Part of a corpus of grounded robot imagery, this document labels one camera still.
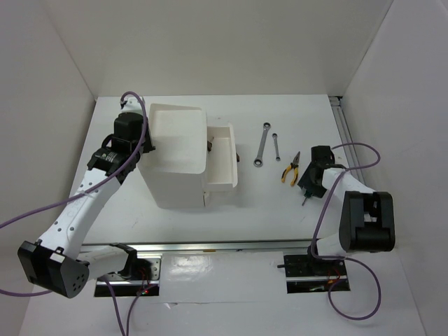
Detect green handled screwdriver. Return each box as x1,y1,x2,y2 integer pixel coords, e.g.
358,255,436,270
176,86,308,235
302,190,313,206

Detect white drawer cabinet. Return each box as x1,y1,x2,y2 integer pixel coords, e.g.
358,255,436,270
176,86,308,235
138,104,207,209

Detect white drawer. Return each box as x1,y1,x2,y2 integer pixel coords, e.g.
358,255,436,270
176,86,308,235
205,123,238,193

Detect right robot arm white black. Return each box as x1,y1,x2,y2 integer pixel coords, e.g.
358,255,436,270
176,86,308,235
297,146,396,274

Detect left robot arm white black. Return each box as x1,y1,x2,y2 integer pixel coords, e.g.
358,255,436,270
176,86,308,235
17,98,155,298

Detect large ratchet wrench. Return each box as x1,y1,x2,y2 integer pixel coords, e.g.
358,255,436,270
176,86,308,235
253,122,271,167

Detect small silver wrench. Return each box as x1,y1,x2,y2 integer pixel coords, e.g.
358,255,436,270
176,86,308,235
272,133,281,162

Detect yellow handled pliers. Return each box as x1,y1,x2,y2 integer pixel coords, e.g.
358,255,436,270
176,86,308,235
280,150,302,186

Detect aluminium side rail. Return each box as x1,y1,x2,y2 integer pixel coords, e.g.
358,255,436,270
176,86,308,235
328,94,386,249

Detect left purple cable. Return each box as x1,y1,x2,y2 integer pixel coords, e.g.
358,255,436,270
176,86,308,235
0,90,153,336

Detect aluminium front rail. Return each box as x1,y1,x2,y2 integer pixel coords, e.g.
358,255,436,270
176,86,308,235
80,238,316,255

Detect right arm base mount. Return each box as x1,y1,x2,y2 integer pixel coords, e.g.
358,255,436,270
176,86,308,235
276,250,351,294

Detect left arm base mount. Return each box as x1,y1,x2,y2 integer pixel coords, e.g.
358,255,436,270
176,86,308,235
104,254,162,298

